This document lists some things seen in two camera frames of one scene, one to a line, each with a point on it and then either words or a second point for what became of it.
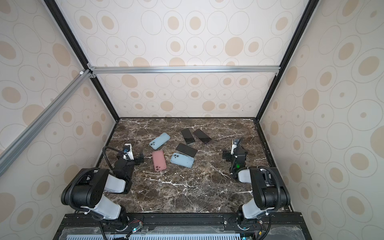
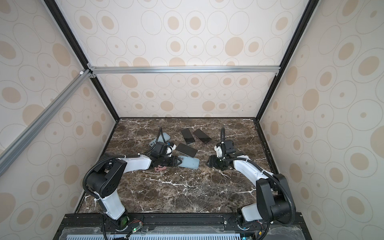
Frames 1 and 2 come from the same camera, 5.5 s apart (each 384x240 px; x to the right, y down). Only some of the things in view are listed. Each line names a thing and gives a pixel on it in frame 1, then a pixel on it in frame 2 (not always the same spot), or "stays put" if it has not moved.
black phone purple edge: (202, 136) stays put
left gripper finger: (141, 156) -> (177, 160)
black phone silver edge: (186, 150) stays put
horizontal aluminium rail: (124, 69) stays put
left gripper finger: (138, 162) -> (175, 165)
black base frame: (76, 226) stays put
